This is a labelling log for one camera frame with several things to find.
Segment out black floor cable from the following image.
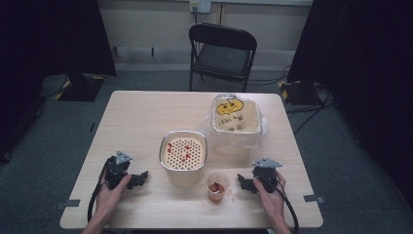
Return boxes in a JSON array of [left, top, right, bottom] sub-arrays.
[[285, 91, 337, 136]]

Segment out black stand base striped tape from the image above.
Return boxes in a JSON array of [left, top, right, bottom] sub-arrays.
[[277, 79, 323, 106], [54, 72, 107, 102]]

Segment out clear plastic cup with red scraps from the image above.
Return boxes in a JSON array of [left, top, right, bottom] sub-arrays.
[[206, 172, 231, 204]]

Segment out grey table edge bracket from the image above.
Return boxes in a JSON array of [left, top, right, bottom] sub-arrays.
[[54, 198, 82, 211], [303, 193, 326, 206]]

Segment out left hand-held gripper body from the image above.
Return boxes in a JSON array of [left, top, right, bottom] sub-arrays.
[[102, 150, 133, 191]]

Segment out black folding chair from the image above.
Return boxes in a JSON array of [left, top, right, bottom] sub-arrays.
[[187, 22, 258, 93]]

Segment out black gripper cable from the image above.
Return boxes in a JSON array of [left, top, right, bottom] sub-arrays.
[[274, 177, 300, 234], [86, 158, 109, 224]]

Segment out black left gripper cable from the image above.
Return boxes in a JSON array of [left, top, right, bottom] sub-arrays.
[[86, 158, 109, 224]]

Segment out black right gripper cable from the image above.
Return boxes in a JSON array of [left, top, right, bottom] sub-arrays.
[[274, 177, 300, 234]]

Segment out red food scraps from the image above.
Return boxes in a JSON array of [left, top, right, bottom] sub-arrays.
[[166, 141, 193, 164]]

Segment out black curtain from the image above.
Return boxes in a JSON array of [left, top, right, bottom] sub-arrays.
[[286, 0, 413, 209], [0, 0, 118, 164]]

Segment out beige bin with perforated strainer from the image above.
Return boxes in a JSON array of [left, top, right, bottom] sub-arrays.
[[158, 130, 208, 188]]

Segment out white wall socket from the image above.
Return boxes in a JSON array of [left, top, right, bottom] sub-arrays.
[[189, 0, 212, 15]]

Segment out person's left hand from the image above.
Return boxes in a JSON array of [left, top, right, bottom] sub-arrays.
[[94, 174, 132, 222]]

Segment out person's right hand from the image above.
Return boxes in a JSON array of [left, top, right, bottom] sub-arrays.
[[252, 171, 287, 225]]

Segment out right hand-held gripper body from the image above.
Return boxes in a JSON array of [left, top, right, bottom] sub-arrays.
[[251, 157, 283, 193]]

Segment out clear bag with yellow smiley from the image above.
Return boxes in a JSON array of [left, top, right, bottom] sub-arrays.
[[194, 93, 270, 156]]

